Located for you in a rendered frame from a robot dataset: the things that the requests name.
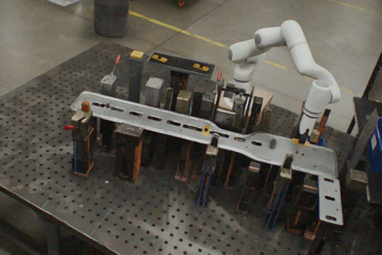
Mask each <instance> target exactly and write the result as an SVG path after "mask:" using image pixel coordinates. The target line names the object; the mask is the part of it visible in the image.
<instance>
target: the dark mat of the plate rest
mask: <svg viewBox="0 0 382 255"><path fill-rule="evenodd" d="M154 55H157V56H161V57H163V58H165V59H167V61H165V62H162V61H160V60H157V59H154V58H152V56H154ZM152 56H151V58H150V59H149V62H154V63H158V64H163V65H166V66H171V67H176V68H179V69H184V70H188V71H192V72H196V73H201V74H204V75H209V76H211V75H212V72H213V70H214V66H213V65H210V64H205V63H201V62H196V61H193V60H188V59H183V58H179V57H174V56H169V55H166V54H162V53H157V52H154V53H153V54H152ZM195 64H199V65H203V66H204V67H207V68H209V69H208V70H207V71H204V70H201V69H198V68H195V67H193V66H194V65H195Z"/></svg>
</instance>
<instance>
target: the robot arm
mask: <svg viewBox="0 0 382 255"><path fill-rule="evenodd" d="M283 45H287V46H288V49H289V51H290V53H291V57H292V60H293V63H294V66H295V68H296V70H297V72H298V74H299V75H301V76H308V77H310V78H313V79H315V80H314V81H313V82H312V86H311V88H310V91H309V94H308V96H307V100H306V103H305V105H304V108H303V113H304V115H303V117H302V119H301V121H300V135H299V137H298V143H300V144H305V142H306V139H307V136H310V134H311V132H312V130H313V126H314V124H315V121H316V118H318V117H320V116H321V115H322V111H323V109H324V107H325V106H326V105H328V104H334V103H337V102H339V101H340V99H341V92H340V89H339V87H338V84H337V82H336V80H335V78H334V77H333V75H331V74H330V73H329V72H328V71H327V70H326V69H324V68H322V67H320V66H319V65H317V64H316V63H315V62H314V60H313V57H312V54H311V52H310V49H309V46H308V44H307V42H306V39H305V37H304V35H303V32H302V30H301V27H300V26H299V24H298V23H296V22H295V21H293V20H288V21H285V22H283V23H282V25H281V27H270V28H265V29H260V30H258V31H256V33H255V34H254V39H251V40H249V41H242V42H238V43H235V44H233V45H231V46H230V47H229V49H228V52H227V55H228V58H229V60H230V61H231V62H233V63H241V64H240V65H238V66H237V67H235V69H234V71H233V79H232V84H236V87H241V88H246V89H247V91H246V93H248V94H249V89H250V85H251V78H252V73H253V71H254V70H255V69H256V68H257V67H258V66H259V65H260V64H261V62H262V61H263V60H264V58H265V55H266V52H267V51H269V50H270V49H271V47H277V46H283ZM235 95H236V94H235V93H233V97H232V99H228V98H224V103H225V104H226V106H228V107H229V108H231V109H232V107H233V103H234V99H235Z"/></svg>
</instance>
